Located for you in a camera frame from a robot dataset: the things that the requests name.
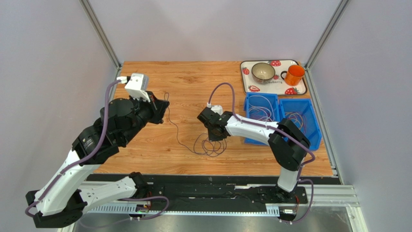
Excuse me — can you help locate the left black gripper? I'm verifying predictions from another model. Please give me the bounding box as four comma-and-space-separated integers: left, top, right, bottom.
121, 90, 171, 145

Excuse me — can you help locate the dark blue wire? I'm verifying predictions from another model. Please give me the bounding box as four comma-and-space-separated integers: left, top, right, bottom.
164, 92, 228, 158

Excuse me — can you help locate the white wire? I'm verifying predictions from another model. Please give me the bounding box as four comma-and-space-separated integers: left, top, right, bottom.
246, 95, 278, 123

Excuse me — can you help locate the dark red wire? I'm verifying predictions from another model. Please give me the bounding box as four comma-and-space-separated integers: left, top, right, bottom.
247, 107, 274, 123

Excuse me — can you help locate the orange wire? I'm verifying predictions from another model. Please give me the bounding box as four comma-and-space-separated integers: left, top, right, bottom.
285, 111, 308, 132

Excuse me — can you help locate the yellow wire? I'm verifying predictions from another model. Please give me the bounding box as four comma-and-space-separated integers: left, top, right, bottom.
285, 111, 308, 134

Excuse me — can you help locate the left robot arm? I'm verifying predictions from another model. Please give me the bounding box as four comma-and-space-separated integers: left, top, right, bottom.
26, 92, 169, 228

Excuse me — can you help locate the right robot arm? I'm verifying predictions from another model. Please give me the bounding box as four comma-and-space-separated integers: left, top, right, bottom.
197, 107, 310, 203

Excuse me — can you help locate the left blue plastic bin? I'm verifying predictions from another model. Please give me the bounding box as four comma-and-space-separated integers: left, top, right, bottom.
243, 92, 281, 146

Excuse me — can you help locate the blue plastic bin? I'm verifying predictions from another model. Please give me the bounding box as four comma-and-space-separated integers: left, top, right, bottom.
279, 99, 322, 151
243, 92, 281, 146

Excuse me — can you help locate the ceramic bowl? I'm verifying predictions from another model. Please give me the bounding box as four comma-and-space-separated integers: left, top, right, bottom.
251, 62, 276, 84

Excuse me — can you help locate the strawberry print tray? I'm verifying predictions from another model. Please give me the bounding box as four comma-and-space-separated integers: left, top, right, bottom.
240, 59, 308, 96

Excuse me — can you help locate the right blue plastic bin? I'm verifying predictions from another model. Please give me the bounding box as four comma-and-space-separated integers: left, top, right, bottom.
279, 99, 322, 151

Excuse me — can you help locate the orange mug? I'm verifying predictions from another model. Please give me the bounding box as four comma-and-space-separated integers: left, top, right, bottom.
280, 65, 305, 86

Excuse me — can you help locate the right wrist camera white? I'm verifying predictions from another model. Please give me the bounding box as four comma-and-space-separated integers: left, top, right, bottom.
206, 103, 223, 115

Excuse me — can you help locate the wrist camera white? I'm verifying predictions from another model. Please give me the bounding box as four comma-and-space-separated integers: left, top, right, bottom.
206, 103, 223, 115
116, 73, 151, 102

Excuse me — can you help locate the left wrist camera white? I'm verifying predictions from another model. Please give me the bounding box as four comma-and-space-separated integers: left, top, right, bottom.
116, 73, 151, 102

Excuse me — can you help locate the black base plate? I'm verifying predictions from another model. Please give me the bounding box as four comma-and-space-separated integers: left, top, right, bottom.
87, 174, 342, 213

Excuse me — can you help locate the slotted cable duct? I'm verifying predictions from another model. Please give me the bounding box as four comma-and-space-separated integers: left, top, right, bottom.
89, 201, 280, 217

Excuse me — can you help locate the left aluminium frame post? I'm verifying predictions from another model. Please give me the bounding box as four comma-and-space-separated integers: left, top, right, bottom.
79, 0, 122, 71

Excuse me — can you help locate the aluminium frame post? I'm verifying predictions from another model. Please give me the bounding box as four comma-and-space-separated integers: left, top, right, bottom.
305, 0, 351, 70
79, 0, 122, 71

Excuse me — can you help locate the right aluminium frame post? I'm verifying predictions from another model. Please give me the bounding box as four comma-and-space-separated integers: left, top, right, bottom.
305, 0, 351, 70

